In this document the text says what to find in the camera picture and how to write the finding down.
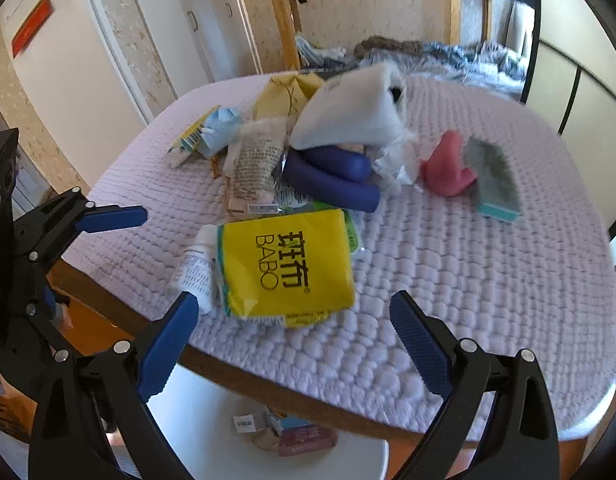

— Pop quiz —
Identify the white trash bin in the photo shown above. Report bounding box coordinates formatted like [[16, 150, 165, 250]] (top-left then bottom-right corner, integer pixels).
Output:
[[148, 365, 389, 479]]

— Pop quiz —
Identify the blue medicine box smiley face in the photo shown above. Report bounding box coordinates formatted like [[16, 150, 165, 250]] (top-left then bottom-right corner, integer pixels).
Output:
[[268, 412, 312, 436]]

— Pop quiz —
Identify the teal grey sponge block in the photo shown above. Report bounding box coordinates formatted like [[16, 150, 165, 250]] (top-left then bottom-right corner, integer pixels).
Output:
[[464, 136, 522, 223]]

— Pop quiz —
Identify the yellow Babo tissue pack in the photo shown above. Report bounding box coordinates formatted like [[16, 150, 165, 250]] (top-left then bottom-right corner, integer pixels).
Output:
[[217, 209, 355, 328]]

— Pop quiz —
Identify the blue rumpled bedding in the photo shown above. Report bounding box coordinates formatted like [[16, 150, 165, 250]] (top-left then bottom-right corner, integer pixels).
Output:
[[295, 34, 532, 99]]

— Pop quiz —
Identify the clear snack packet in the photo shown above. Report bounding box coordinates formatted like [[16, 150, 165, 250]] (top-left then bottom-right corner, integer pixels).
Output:
[[223, 117, 287, 219]]

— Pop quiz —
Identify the yellow green packet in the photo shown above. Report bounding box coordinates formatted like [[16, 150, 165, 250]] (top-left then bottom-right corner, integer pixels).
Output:
[[165, 106, 219, 168]]

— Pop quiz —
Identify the pink Japanese medicine box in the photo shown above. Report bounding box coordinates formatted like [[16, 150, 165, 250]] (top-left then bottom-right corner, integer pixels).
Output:
[[277, 425, 338, 457]]

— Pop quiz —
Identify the white cloth bag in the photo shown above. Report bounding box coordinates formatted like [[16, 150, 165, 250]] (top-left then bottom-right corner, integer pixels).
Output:
[[289, 62, 408, 151]]

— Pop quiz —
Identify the black framed sliding screen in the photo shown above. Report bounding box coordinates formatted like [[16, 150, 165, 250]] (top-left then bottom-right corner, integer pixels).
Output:
[[525, 0, 616, 266]]

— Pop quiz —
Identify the green Doublemint gum bottle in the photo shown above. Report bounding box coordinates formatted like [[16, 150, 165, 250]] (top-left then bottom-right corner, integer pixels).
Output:
[[310, 200, 365, 258]]

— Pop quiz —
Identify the clear crumpled plastic wrapper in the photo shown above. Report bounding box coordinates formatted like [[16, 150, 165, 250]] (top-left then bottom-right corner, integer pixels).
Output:
[[366, 131, 423, 196]]

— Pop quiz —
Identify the lavender quilted bed cover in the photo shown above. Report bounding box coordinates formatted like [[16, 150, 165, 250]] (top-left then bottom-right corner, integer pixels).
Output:
[[64, 75, 616, 439]]

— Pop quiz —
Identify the yellow paper bag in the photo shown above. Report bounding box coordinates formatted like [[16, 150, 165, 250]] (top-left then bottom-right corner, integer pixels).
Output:
[[251, 72, 324, 120]]

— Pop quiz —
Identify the dark blue foam roller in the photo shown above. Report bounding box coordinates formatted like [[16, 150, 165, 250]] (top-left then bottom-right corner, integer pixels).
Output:
[[283, 145, 381, 212]]

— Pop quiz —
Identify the pink U-shaped foam piece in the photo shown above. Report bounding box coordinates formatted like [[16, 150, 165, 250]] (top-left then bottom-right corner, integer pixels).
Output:
[[419, 130, 477, 197]]

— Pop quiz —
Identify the white wardrobe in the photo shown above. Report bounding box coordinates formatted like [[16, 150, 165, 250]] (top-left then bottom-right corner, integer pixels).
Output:
[[88, 0, 261, 122]]

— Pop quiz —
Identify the white pill bottle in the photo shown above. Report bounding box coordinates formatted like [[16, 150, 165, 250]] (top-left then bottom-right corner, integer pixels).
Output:
[[167, 224, 218, 315]]

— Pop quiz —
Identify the red white wall poster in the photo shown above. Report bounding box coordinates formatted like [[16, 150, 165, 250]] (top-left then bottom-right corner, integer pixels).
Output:
[[0, 0, 53, 58]]

